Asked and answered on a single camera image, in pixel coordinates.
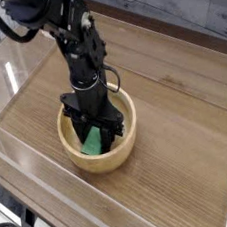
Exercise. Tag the green rectangular stick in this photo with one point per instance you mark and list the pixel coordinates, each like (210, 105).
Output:
(92, 145)

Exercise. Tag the wooden bowl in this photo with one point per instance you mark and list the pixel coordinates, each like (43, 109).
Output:
(120, 149)

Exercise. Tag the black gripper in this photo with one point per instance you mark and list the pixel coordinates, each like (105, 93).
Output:
(87, 107)

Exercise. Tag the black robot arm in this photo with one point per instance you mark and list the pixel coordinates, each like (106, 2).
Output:
(73, 27)

